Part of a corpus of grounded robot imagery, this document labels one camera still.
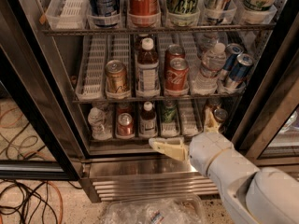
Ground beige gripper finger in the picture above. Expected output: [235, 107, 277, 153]
[149, 137, 189, 161]
[204, 108, 222, 133]

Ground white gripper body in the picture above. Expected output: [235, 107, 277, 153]
[189, 133, 233, 176]

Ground orange gold soda can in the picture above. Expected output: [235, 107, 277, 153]
[105, 60, 128, 93]

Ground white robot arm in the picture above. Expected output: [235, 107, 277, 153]
[149, 108, 299, 224]

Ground front gold can bottom shelf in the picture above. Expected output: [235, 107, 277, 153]
[213, 108, 228, 133]

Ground rear gold can bottom shelf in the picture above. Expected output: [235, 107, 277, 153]
[203, 97, 221, 119]

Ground brown tea bottle bottom shelf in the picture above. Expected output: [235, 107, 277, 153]
[139, 102, 157, 137]

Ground brown tea bottle shelf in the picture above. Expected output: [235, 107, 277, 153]
[139, 102, 157, 137]
[137, 38, 159, 91]

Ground green can bottom shelf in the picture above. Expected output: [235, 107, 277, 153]
[162, 100, 177, 123]

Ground clear water bottle middle shelf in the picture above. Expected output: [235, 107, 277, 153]
[196, 43, 226, 90]

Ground clear water bottle shelf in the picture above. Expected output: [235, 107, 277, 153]
[196, 43, 226, 90]
[88, 107, 111, 140]

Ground red can bottom shelf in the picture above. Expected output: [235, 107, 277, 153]
[117, 113, 134, 136]

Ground front red cola can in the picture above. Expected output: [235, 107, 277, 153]
[165, 58, 189, 91]

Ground front blue energy drink can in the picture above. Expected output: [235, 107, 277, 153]
[224, 53, 254, 89]

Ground blue energy drink can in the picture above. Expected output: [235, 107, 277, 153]
[219, 43, 244, 81]
[224, 53, 254, 89]

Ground right glass fridge door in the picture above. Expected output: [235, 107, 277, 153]
[246, 60, 299, 166]

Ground glass fridge door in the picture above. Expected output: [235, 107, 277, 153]
[246, 60, 299, 166]
[0, 49, 78, 181]

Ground rear blue energy drink can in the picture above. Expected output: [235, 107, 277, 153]
[219, 43, 244, 81]

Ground rear red cola can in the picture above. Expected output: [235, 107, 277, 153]
[164, 44, 185, 65]

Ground clear water bottle bottom shelf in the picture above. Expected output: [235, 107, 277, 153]
[88, 107, 111, 140]

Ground brown tea bottle middle shelf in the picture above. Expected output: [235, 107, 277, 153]
[137, 38, 159, 91]

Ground stainless steel fridge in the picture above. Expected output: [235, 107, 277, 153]
[0, 0, 299, 203]

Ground empty white shelf tray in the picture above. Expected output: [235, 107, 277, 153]
[75, 35, 107, 101]

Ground blue red can top shelf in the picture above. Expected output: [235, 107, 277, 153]
[205, 0, 231, 24]

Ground red cola can top shelf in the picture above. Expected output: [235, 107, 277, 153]
[129, 0, 158, 27]

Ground left glass fridge door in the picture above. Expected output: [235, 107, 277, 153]
[0, 49, 78, 181]

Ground dark blue can top shelf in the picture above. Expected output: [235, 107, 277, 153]
[89, 0, 121, 27]

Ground clear plastic bin with bags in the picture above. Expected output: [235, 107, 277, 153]
[101, 194, 207, 224]

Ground orange cable on floor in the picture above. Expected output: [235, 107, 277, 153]
[0, 180, 64, 224]

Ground black cables on floor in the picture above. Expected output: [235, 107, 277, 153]
[0, 179, 82, 224]

